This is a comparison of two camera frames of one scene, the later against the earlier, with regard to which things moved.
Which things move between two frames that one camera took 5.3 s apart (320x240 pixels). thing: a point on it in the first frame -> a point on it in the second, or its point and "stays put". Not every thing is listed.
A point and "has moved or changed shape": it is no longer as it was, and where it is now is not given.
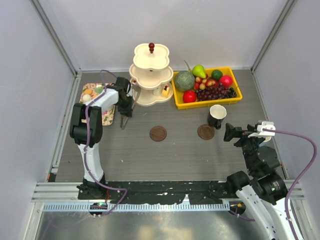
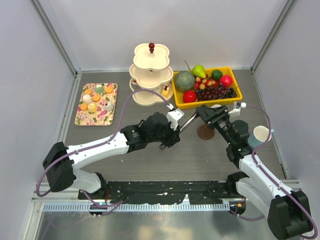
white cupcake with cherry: x=134 y=81 has moved or changed shape
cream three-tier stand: x=151 y=75 stays put
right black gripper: x=231 y=131 -> x=210 y=116
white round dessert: x=87 y=98 stays put
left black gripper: x=127 y=111 -> x=174 y=137
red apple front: x=189 y=96 stays put
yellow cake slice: x=165 y=92 stays put
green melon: x=184 y=81 stays put
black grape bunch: x=232 y=93 stays put
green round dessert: x=99 y=88 stays put
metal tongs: x=124 y=119 -> x=188 y=121
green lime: x=216 y=74 stays put
